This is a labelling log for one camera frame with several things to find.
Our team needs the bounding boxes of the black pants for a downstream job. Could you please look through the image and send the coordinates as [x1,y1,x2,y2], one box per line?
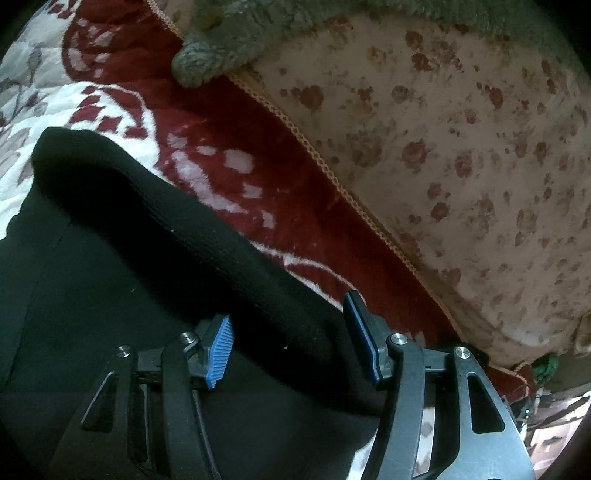
[1,127,384,479]

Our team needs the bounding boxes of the green fabric item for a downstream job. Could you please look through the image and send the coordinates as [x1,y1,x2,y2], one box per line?
[531,352,559,386]

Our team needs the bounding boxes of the cream floral pillow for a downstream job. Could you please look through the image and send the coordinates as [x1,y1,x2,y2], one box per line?
[147,0,591,370]

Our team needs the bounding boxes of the red white floral blanket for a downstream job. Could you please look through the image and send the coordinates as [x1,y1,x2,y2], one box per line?
[0,0,539,480]

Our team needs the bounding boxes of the grey-green fuzzy towel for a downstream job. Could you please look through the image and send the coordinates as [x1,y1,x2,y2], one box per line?
[172,1,590,87]

